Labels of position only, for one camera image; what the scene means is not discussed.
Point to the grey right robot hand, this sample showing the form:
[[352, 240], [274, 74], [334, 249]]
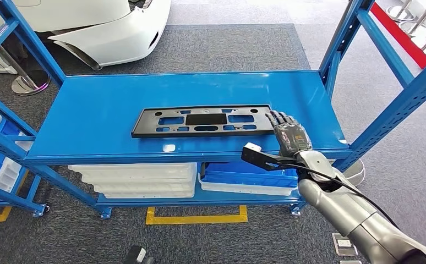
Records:
[[291, 136]]

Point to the black plastic plate frame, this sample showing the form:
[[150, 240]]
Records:
[[147, 125]]

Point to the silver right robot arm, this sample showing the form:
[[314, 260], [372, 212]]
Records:
[[362, 218]]

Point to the blue metal shelf rack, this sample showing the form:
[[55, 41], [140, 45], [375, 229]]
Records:
[[107, 109], [16, 201]]

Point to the white plastic tray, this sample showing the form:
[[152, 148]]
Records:
[[143, 187], [136, 178], [125, 167], [235, 188], [147, 195]]

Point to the steel floor socket outlet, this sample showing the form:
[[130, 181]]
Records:
[[340, 247]]

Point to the steel floor cover plate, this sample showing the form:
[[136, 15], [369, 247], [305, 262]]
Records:
[[346, 262]]

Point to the red floor strip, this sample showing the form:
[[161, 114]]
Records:
[[399, 36]]

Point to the white car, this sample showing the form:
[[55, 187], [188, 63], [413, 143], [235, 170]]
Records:
[[107, 36]]

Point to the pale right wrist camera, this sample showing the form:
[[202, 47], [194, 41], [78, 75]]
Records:
[[253, 147]]

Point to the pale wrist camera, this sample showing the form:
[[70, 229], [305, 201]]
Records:
[[141, 255], [253, 147]]

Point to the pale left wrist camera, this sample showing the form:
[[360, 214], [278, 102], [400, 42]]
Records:
[[141, 255]]

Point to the black left camera bracket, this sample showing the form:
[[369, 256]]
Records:
[[131, 257]]

